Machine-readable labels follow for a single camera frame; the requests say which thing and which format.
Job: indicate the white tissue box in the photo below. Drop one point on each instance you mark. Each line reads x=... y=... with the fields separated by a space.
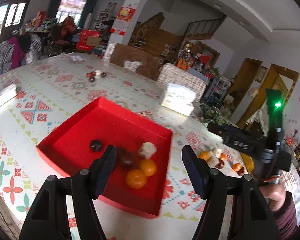
x=178 y=98

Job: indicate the white patterned chair back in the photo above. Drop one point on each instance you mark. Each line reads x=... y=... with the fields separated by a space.
x=172 y=74

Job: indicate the green spinach leaves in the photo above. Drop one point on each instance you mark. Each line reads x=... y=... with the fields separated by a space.
x=209 y=115

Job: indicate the yellow taped cardboard tray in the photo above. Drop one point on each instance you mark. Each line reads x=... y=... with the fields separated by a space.
x=248 y=162

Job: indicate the red jujube fruit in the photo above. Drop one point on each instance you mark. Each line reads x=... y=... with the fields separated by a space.
x=221 y=164

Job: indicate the beige sugarcane chunk back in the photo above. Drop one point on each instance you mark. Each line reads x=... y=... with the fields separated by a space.
x=217 y=152

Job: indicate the wall calendar red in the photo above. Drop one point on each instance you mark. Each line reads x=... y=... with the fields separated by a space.
x=123 y=19

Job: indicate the small toy items cluster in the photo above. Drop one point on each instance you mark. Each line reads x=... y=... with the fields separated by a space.
x=92 y=76

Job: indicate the beige sugarcane chunk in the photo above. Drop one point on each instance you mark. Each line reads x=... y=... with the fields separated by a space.
x=147 y=149
x=213 y=161
x=217 y=152

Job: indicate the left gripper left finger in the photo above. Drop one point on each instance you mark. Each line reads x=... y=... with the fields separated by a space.
x=48 y=216

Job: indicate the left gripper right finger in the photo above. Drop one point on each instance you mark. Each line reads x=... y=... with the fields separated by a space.
x=251 y=217

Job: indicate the brown chair back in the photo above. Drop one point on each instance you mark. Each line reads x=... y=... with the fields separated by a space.
x=137 y=60

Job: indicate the dark date edge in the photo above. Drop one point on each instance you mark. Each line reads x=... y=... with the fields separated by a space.
x=126 y=159

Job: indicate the large brown date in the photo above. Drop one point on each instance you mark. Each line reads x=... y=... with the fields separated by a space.
x=241 y=171

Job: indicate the small orange mandarin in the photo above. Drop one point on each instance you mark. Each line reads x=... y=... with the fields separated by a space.
x=205 y=155

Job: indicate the large orange mandarin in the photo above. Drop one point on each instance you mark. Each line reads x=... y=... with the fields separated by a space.
x=136 y=178

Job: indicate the beige sugarcane chunk front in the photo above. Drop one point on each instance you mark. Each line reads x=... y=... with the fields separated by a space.
x=213 y=161

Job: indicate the person right hand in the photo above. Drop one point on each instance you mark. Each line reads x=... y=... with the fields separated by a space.
x=276 y=194

